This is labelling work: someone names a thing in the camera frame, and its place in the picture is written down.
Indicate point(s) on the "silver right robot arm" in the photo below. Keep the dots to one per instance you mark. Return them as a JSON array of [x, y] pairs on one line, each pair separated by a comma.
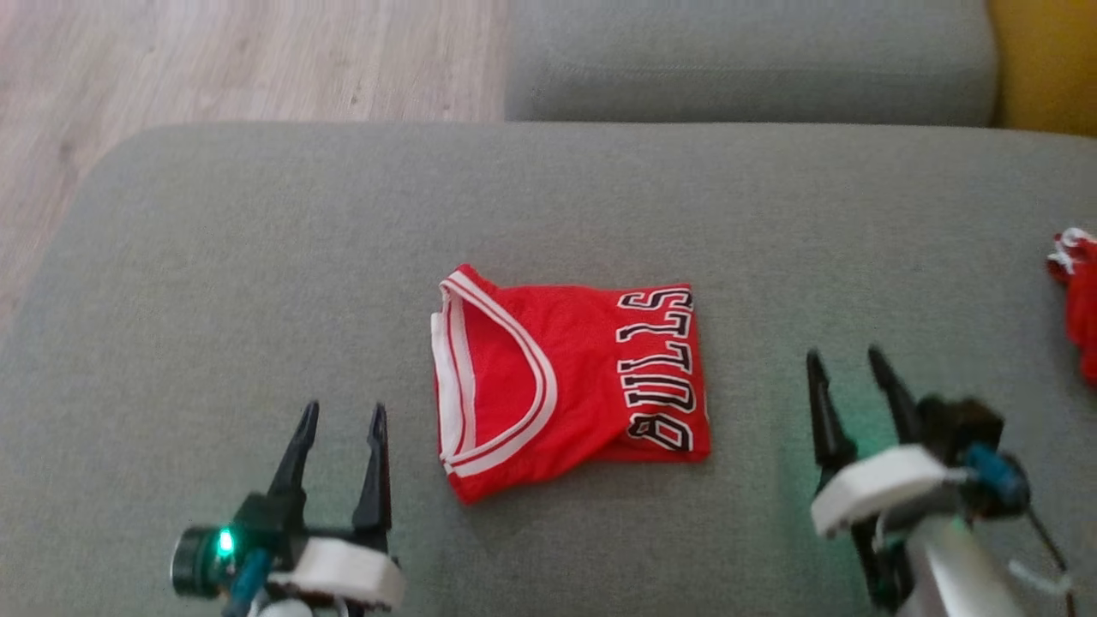
[[960, 574]]

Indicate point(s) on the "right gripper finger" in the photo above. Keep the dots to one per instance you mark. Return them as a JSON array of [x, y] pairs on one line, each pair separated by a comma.
[[900, 398], [830, 420]]

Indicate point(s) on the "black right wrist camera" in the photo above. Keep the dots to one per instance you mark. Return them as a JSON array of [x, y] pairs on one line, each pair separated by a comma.
[[968, 428]]

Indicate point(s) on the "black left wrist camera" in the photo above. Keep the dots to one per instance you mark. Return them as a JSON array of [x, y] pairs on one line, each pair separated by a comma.
[[201, 561]]

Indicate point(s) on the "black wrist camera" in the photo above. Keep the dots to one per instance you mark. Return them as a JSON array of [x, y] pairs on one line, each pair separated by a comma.
[[201, 561], [968, 428]]

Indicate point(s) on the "large grey sofa chaise cushion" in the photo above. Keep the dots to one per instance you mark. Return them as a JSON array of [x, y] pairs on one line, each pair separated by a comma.
[[257, 300]]

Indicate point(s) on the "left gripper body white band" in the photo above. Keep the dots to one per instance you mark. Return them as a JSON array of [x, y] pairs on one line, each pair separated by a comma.
[[343, 570]]

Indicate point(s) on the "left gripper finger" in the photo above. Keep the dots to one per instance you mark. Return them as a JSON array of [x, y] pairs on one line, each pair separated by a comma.
[[296, 463], [375, 480]]

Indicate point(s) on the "red shorts with white band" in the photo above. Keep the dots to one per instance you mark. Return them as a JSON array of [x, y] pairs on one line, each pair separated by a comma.
[[1082, 300]]

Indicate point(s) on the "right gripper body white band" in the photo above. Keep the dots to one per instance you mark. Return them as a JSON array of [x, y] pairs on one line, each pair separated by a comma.
[[874, 484]]

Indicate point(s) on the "grey sofa seat cushion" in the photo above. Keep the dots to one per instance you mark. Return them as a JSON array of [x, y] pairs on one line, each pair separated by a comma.
[[754, 60]]

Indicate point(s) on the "red Bulls basketball jersey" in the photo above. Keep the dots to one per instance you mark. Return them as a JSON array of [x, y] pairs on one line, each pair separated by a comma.
[[583, 377]]

